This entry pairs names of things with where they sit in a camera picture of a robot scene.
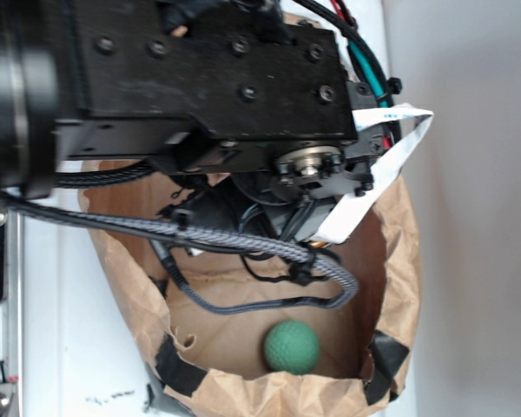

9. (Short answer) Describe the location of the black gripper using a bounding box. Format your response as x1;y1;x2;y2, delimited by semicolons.
160;81;389;242

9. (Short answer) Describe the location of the aluminium frame rail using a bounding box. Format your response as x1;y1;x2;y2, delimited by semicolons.
0;207;23;416

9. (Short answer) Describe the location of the green dimpled foam ball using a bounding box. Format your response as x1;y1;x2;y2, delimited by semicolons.
263;320;320;375

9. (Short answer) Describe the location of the white flat ribbon cable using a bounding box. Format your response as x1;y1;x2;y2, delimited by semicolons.
315;102;435;245

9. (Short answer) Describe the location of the grey braided cable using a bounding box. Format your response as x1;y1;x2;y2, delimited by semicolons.
0;162;359;314

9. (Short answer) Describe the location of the black and teal cable bundle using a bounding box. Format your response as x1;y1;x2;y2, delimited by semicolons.
294;0;404;149

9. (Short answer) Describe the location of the brown paper bag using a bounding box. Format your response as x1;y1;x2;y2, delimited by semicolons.
90;179;421;416

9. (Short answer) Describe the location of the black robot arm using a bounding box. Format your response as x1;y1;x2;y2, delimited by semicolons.
0;1;400;242

